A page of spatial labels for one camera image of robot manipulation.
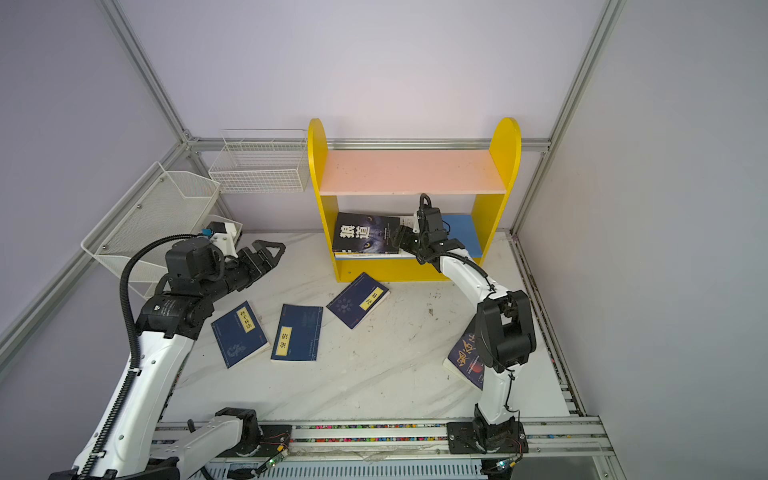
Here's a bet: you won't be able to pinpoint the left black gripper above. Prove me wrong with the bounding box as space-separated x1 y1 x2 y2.
201 240 285 304

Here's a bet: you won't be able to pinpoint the white book brown bars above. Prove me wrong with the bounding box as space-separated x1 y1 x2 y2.
332 212 416 258

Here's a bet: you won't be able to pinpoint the black wolf book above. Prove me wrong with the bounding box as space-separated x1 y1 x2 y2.
332 212 400 255

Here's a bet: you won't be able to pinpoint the navy book yellow label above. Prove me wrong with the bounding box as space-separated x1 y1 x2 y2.
271 304 323 362

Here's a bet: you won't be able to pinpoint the navy bagua book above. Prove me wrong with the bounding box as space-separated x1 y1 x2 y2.
326 273 390 329

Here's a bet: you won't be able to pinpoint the purple illustrated book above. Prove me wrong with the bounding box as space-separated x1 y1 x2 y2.
443 331 485 390

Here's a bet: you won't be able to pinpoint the navy book under left arm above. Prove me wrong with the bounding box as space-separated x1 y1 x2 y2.
211 302 270 369

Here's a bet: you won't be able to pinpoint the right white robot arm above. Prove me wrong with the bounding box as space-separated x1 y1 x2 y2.
391 193 537 455

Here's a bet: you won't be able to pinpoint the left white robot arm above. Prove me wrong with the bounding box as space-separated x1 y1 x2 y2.
51 234 286 479

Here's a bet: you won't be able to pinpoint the yellow pink blue bookshelf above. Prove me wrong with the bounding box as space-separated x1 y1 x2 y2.
307 116 523 283

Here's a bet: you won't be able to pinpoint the white mesh two-tier rack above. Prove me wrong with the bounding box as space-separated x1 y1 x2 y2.
81 163 242 276

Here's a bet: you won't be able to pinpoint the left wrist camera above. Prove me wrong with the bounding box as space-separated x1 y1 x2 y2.
201 221 240 256

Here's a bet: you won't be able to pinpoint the white wire basket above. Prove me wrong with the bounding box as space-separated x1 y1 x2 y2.
209 129 309 194

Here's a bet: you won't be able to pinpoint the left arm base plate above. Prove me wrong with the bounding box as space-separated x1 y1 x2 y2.
236 424 293 458

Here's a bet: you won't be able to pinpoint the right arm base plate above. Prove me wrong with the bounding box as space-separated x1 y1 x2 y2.
446 417 529 454

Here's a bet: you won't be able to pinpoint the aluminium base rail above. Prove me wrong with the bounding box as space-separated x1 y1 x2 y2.
149 415 625 480

